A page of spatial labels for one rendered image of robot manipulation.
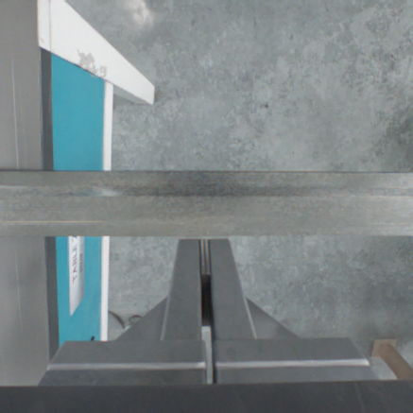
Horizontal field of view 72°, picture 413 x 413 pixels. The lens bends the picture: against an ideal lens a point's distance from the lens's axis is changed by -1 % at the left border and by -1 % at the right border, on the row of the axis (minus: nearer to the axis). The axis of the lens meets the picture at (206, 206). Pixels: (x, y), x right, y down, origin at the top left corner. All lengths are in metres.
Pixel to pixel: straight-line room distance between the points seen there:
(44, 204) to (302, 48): 0.95
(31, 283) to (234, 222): 0.22
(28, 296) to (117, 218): 0.15
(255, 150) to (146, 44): 0.49
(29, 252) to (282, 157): 0.87
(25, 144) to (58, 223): 0.08
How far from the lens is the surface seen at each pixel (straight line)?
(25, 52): 0.32
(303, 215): 0.28
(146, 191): 0.27
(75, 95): 0.38
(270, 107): 1.04
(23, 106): 0.32
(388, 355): 1.51
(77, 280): 0.44
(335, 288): 1.31
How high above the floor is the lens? 1.01
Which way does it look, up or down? 75 degrees down
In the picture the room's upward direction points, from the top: 174 degrees clockwise
